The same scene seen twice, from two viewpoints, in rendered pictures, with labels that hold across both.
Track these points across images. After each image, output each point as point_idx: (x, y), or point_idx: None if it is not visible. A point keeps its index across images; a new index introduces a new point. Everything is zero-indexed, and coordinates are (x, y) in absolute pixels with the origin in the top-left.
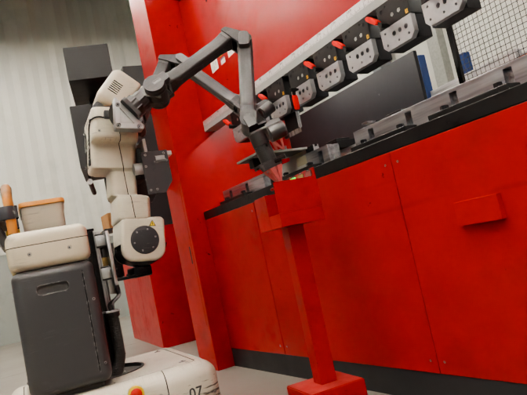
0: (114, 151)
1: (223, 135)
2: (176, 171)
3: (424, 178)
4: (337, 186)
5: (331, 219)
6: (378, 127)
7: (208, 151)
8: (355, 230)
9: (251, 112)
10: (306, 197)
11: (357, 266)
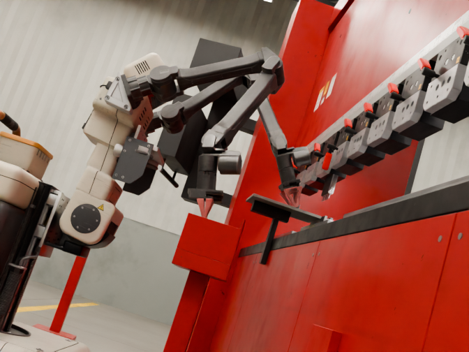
0: (109, 125)
1: None
2: (236, 195)
3: (320, 284)
4: (288, 262)
5: (272, 297)
6: None
7: (280, 191)
8: (274, 320)
9: (218, 135)
10: (216, 247)
11: None
